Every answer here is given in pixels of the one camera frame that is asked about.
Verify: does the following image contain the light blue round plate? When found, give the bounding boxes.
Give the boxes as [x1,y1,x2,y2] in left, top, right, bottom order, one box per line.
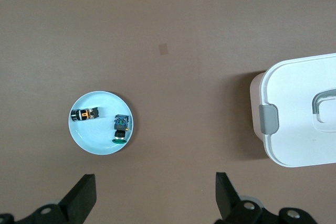
[67,91,135,156]

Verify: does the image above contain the green push-button switch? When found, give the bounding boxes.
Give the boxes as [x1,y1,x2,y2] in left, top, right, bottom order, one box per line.
[111,114,131,145]

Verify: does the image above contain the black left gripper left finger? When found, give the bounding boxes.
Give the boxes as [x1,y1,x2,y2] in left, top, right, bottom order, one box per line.
[0,173,97,224]

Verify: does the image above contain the orange push-button switch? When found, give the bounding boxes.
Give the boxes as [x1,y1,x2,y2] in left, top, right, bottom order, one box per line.
[70,106,100,123]

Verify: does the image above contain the small brown tape patch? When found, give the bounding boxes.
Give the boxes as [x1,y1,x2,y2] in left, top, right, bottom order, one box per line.
[158,43,170,57]

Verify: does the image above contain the white lidded box grey clips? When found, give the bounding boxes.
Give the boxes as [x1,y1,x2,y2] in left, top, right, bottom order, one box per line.
[249,52,336,168]

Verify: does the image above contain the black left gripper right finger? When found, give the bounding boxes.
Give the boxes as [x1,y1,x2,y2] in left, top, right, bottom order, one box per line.
[214,172,320,224]

